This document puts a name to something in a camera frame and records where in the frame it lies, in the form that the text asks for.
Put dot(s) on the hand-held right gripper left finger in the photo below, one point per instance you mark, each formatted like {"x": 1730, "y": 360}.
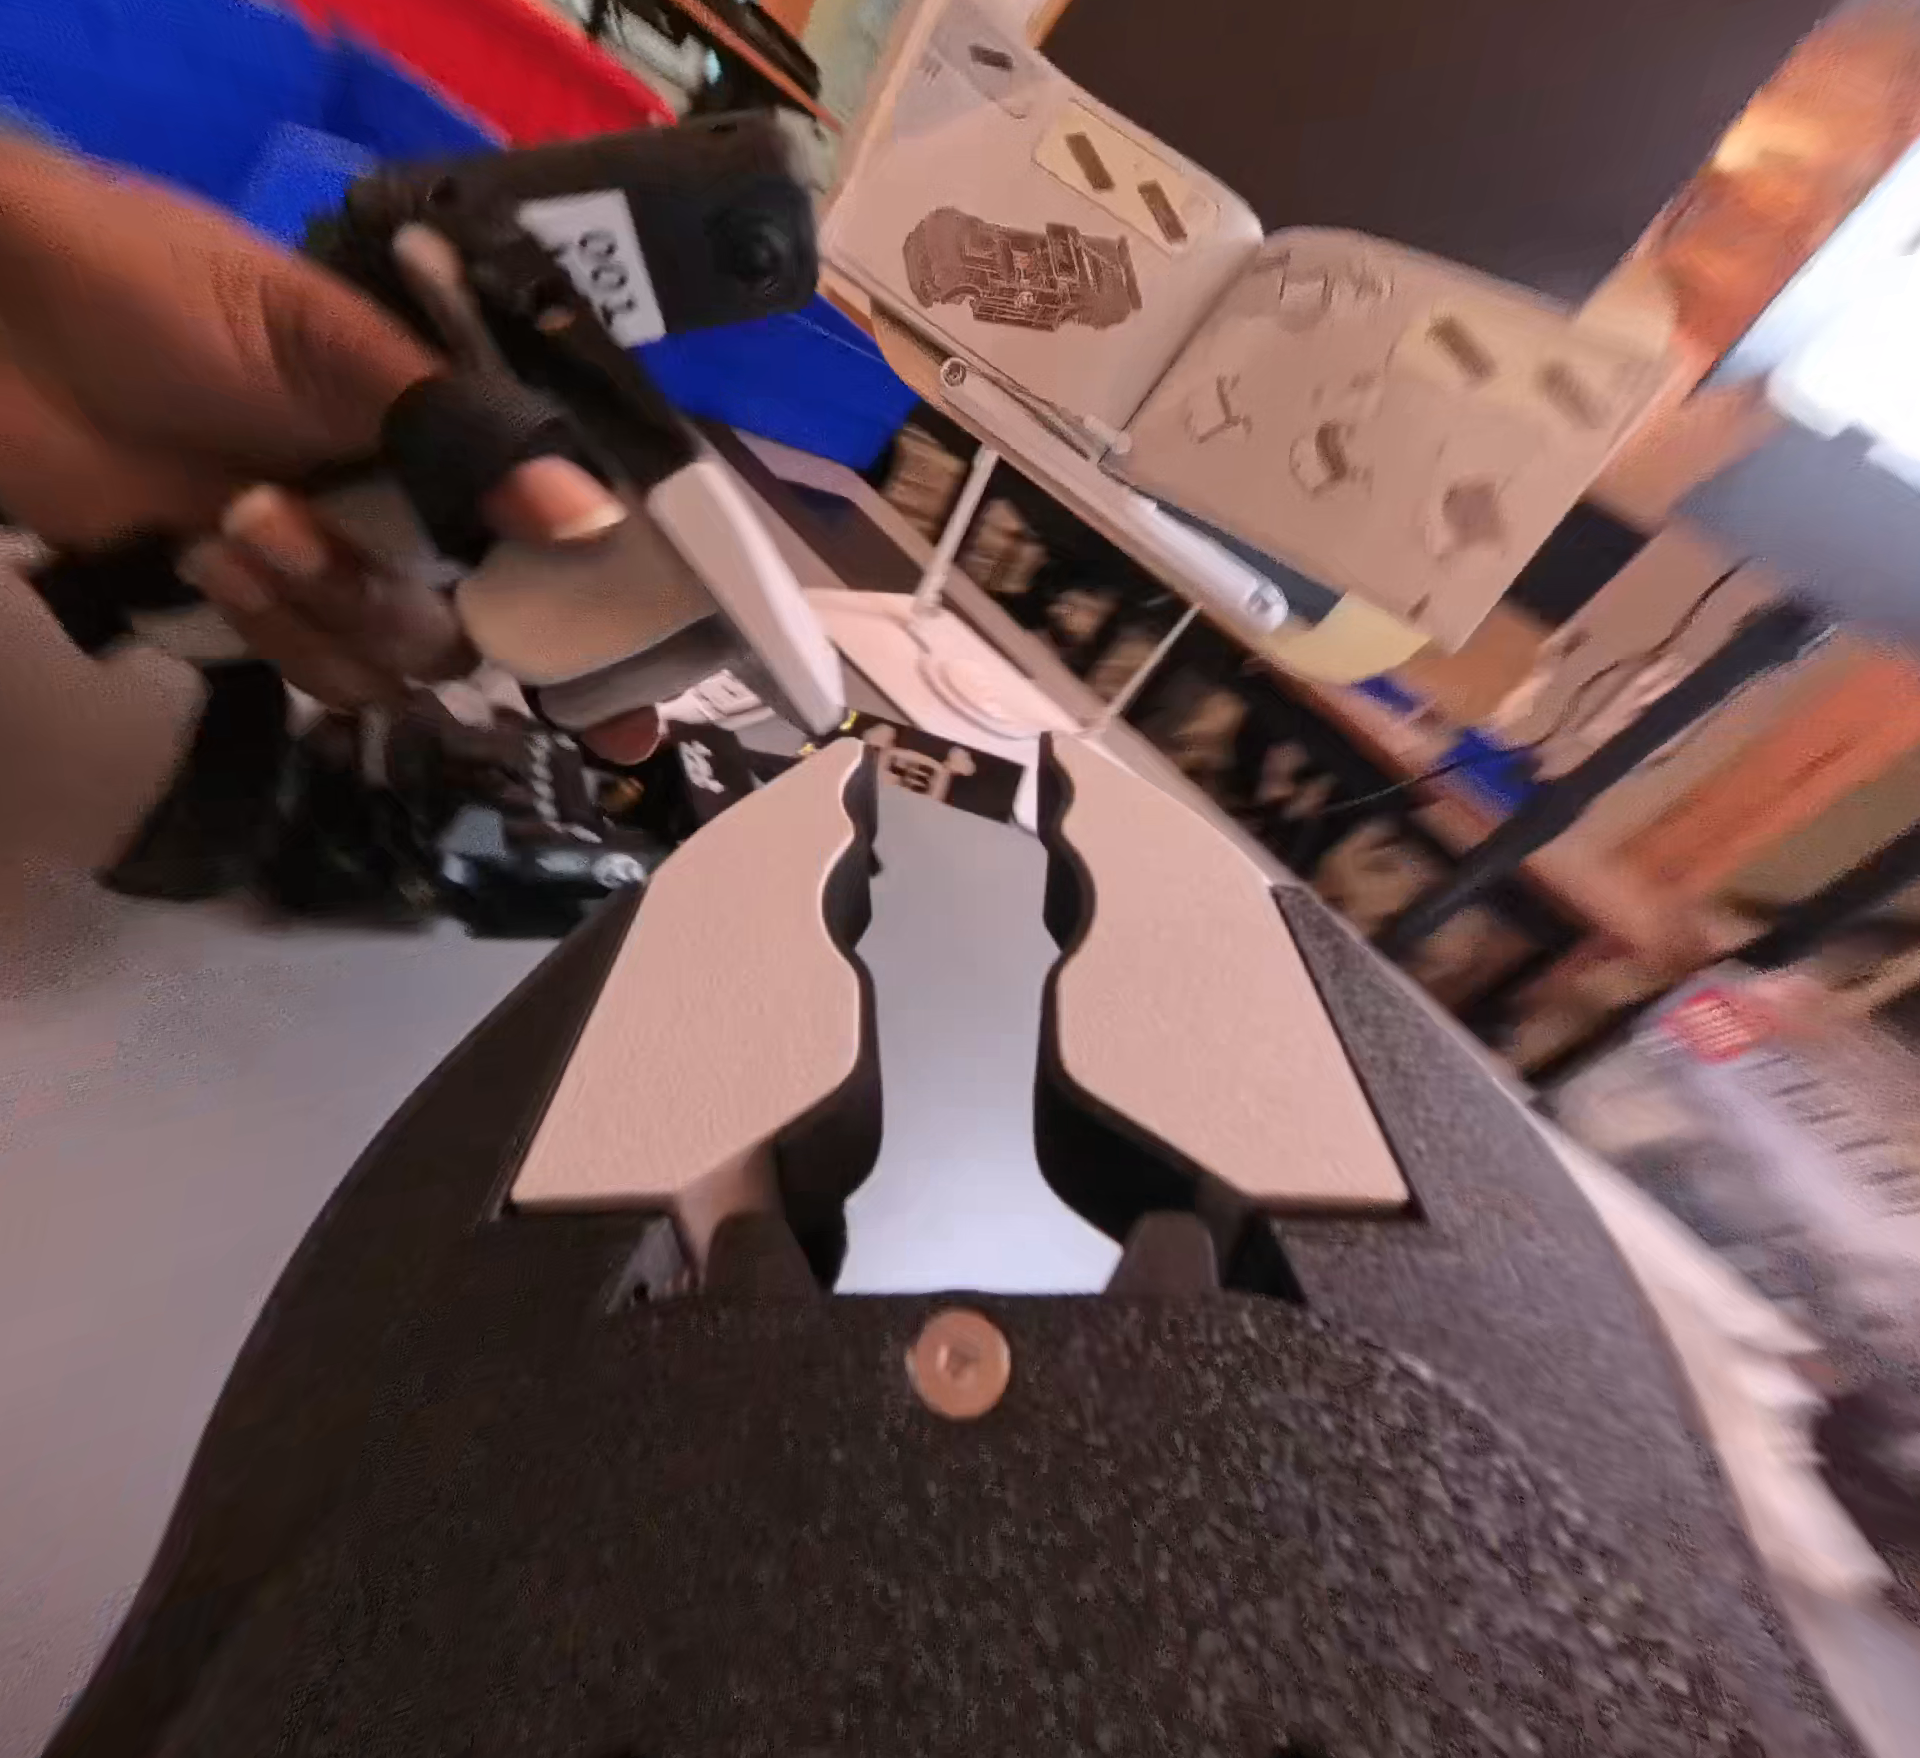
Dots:
{"x": 720, "y": 1023}

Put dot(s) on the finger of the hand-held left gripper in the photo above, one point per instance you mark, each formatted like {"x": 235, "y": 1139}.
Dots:
{"x": 752, "y": 573}

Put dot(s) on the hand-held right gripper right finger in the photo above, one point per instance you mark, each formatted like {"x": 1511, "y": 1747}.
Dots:
{"x": 1200, "y": 1037}

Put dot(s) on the black lego car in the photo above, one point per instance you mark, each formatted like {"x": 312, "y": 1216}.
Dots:
{"x": 600, "y": 816}

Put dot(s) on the grey striped sticker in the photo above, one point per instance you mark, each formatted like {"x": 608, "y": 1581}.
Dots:
{"x": 944, "y": 768}

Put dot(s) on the blue storage bin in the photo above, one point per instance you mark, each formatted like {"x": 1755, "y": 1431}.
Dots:
{"x": 151, "y": 33}

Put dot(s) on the lego instruction booklet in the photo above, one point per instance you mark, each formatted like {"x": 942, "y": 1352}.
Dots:
{"x": 1350, "y": 409}

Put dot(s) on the lego set box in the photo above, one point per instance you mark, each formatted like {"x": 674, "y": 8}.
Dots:
{"x": 1770, "y": 1113}

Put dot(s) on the person's left hand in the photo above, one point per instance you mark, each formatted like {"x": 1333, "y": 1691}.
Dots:
{"x": 180, "y": 332}

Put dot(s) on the wooden office desk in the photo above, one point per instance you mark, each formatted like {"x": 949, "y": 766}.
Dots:
{"x": 705, "y": 4}

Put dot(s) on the round wooden table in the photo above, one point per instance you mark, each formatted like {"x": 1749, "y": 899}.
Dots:
{"x": 1350, "y": 634}

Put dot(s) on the white book stand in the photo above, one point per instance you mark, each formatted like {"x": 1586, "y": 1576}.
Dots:
{"x": 1200, "y": 558}

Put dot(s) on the white paper bags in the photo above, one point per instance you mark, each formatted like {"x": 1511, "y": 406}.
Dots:
{"x": 1755, "y": 1354}

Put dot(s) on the black divider board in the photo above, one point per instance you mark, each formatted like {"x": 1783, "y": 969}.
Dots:
{"x": 1425, "y": 33}

